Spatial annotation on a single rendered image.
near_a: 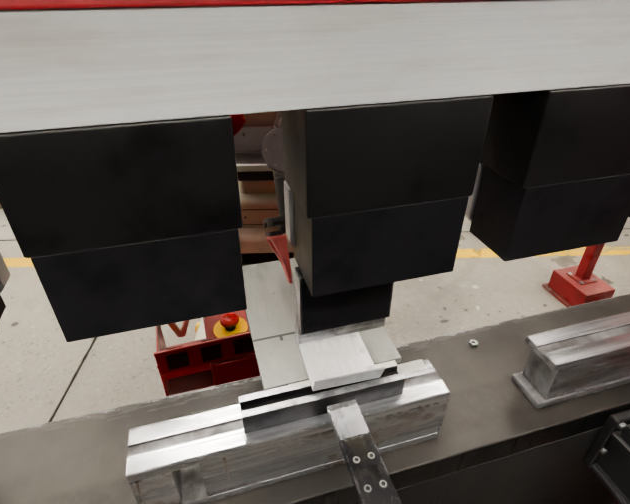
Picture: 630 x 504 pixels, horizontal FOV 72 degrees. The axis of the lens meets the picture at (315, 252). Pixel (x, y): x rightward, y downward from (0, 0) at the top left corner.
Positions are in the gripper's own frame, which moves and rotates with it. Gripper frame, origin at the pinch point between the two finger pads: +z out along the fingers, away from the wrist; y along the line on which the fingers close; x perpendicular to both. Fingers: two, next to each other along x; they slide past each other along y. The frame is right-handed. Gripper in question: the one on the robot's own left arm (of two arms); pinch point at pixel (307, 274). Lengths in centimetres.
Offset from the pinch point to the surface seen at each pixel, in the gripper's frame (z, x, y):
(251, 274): -0.6, 7.9, -7.6
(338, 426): 14.5, -19.2, -3.1
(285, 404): 12.6, -14.9, -7.9
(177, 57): -18.6, -36.2, -13.4
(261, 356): 8.5, -7.9, -9.2
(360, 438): 15.5, -20.9, -1.3
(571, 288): 44, 113, 155
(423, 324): 49, 123, 78
